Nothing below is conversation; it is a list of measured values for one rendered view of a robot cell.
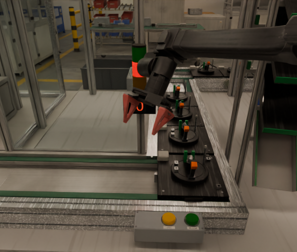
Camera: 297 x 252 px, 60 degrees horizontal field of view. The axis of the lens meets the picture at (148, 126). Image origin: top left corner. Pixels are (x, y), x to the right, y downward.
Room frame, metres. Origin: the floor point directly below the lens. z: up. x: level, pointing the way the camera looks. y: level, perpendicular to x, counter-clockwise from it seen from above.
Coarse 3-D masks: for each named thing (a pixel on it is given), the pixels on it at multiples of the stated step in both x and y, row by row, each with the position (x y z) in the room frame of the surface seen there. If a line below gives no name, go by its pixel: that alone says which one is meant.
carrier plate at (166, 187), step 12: (180, 156) 0.87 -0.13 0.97; (168, 168) 0.79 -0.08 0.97; (216, 168) 0.79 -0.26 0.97; (168, 180) 0.72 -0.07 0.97; (216, 180) 0.72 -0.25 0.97; (168, 192) 0.66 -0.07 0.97; (180, 192) 0.66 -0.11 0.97; (192, 192) 0.66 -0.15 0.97; (204, 192) 0.66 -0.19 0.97; (216, 192) 0.66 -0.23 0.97
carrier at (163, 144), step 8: (160, 128) 1.10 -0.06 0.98; (168, 128) 1.11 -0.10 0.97; (176, 128) 1.07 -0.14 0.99; (192, 128) 1.11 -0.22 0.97; (200, 128) 1.11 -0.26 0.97; (160, 136) 1.03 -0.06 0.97; (168, 136) 1.01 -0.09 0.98; (176, 136) 1.00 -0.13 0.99; (192, 136) 1.00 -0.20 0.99; (200, 136) 1.03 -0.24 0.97; (160, 144) 0.96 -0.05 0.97; (168, 144) 0.96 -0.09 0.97; (176, 144) 0.96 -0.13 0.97; (184, 144) 0.95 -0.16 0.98; (192, 144) 0.96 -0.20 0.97; (200, 144) 0.96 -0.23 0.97; (208, 144) 0.96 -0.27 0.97; (168, 152) 0.90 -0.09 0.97; (176, 152) 0.90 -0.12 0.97; (200, 152) 0.90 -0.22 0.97; (208, 152) 0.90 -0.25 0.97
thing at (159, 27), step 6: (156, 24) 5.91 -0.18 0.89; (162, 24) 5.96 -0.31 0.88; (168, 24) 5.96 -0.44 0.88; (174, 24) 5.95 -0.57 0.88; (180, 24) 5.91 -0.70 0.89; (186, 24) 5.95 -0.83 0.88; (192, 24) 6.48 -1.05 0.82; (198, 24) 6.48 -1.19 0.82; (144, 30) 5.84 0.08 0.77; (150, 30) 5.83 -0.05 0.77; (156, 30) 5.83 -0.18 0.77; (162, 30) 5.83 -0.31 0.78; (198, 30) 5.80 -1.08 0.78; (198, 60) 5.79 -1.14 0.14
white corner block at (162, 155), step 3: (159, 153) 0.86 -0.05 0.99; (162, 153) 0.86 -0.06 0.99; (165, 153) 0.86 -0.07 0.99; (159, 156) 0.84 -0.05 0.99; (162, 156) 0.84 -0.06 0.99; (165, 156) 0.84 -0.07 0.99; (168, 156) 0.85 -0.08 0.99; (159, 159) 0.84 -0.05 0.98; (162, 159) 0.84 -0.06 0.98; (165, 159) 0.84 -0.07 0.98; (168, 159) 0.85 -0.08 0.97
